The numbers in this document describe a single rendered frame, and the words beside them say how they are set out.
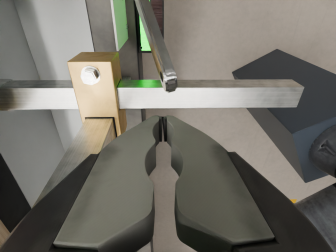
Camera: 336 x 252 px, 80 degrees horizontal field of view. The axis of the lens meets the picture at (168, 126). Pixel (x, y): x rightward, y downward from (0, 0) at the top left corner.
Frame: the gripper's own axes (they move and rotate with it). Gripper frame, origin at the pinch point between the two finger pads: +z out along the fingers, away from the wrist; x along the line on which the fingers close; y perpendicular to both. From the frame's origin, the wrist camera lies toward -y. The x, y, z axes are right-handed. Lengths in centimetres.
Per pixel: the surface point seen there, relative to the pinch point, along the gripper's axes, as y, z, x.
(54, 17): -2.8, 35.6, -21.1
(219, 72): 28, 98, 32
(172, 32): 8, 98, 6
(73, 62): -0.1, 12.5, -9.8
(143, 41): 0.2, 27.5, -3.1
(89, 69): 0.5, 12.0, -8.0
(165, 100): 5.0, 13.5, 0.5
